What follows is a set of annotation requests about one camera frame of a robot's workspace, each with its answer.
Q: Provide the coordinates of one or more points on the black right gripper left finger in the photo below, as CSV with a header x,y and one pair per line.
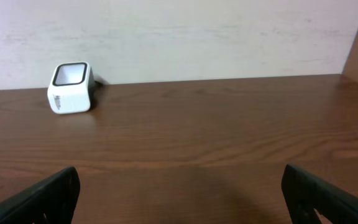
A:
x,y
52,200

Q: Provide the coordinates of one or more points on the white barcode scanner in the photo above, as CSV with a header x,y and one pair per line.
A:
x,y
71,88

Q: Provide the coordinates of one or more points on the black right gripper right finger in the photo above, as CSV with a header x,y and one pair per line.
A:
x,y
308,196

